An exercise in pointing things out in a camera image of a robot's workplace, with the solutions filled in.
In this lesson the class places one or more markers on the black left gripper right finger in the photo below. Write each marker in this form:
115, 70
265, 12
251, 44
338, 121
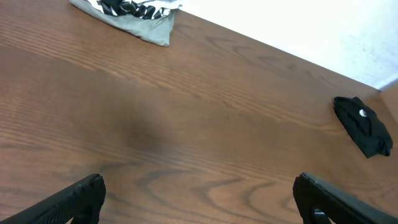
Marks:
320, 202

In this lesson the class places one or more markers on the white black-print garment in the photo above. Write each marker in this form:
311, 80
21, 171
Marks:
143, 9

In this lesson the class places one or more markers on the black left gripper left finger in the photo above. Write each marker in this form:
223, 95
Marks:
79, 203

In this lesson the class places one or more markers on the black garment right side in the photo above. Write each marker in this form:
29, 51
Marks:
363, 126

